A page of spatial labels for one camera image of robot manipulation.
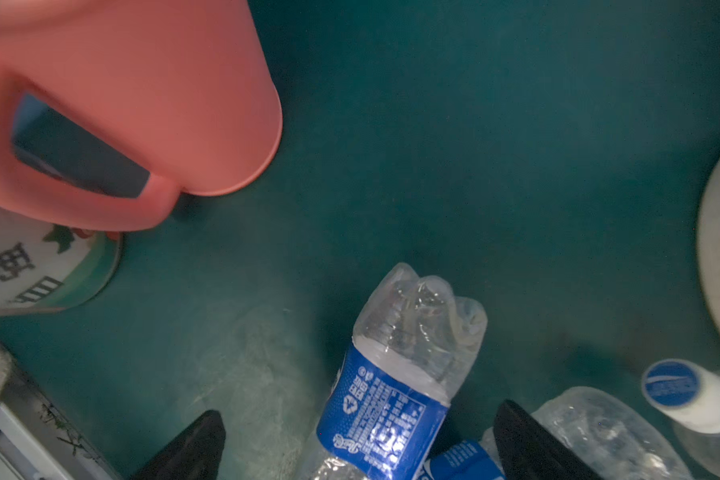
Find pink watering can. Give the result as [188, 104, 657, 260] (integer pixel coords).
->
[0, 0, 283, 232]

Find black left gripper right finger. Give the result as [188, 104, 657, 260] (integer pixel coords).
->
[493, 400, 602, 480]

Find crushed blue label bottle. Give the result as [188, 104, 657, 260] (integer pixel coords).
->
[295, 263, 488, 479]

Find white capped clear bottle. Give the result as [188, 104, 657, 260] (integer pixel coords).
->
[640, 358, 720, 480]

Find front pepsi bottle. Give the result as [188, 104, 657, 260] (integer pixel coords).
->
[418, 387, 691, 479]

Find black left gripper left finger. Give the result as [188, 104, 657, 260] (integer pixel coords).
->
[130, 410, 226, 480]

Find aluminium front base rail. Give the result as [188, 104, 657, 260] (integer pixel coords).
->
[0, 362, 121, 479]

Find white green paper cup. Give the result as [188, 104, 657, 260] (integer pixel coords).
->
[0, 208, 123, 317]

